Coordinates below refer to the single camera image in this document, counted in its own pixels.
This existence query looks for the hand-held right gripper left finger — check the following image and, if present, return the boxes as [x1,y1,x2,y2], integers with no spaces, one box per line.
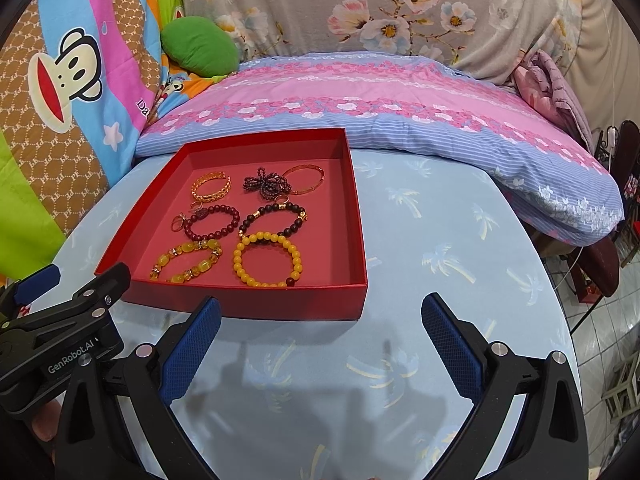
[50,296,222,480]

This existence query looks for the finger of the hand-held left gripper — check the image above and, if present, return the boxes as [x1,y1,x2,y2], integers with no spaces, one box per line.
[0,265,62,318]
[10,262,132,336]

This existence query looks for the black bead bracelet gold charms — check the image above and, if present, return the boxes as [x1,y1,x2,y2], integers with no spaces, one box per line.
[237,201,308,238]

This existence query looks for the dark red stool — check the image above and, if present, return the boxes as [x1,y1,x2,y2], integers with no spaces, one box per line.
[575,234,621,298]

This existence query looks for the yellow bead bracelet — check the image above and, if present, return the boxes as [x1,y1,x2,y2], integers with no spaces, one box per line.
[231,231,303,288]

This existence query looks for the monkey print blanket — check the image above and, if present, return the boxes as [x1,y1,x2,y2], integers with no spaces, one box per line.
[0,0,221,281]

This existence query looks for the light blue palm print tablecloth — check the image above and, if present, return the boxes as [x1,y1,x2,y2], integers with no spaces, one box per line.
[30,152,576,480]

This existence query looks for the green pillow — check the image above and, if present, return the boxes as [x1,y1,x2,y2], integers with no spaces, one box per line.
[161,16,240,78]

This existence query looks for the person's left hand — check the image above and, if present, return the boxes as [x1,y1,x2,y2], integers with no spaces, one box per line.
[30,394,64,466]

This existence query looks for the small dark red bead bracelet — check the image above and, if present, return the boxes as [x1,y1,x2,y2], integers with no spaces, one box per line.
[243,167,293,196]

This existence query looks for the pink quilted cloth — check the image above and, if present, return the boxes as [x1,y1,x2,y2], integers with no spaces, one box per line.
[511,50,596,148]

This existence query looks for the grey plastic stool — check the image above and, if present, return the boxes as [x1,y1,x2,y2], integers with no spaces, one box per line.
[600,355,640,421]

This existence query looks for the grey floral sheet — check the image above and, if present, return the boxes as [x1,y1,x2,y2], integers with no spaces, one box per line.
[180,0,626,126]

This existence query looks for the amber chunky bead bracelet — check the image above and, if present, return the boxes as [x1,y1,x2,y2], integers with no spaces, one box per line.
[149,240,223,285]

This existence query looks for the pink and blue floral pillow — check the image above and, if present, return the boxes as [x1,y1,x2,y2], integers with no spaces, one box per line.
[136,51,626,247]

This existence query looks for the thin gold bangle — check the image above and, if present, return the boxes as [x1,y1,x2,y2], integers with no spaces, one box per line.
[281,162,326,197]

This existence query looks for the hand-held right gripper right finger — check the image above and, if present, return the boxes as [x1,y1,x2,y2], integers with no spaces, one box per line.
[421,292,592,480]

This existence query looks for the woven gold bracelet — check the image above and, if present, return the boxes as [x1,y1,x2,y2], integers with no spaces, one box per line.
[190,171,232,202]

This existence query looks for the red jewelry box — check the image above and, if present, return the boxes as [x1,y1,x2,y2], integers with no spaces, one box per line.
[94,127,369,322]

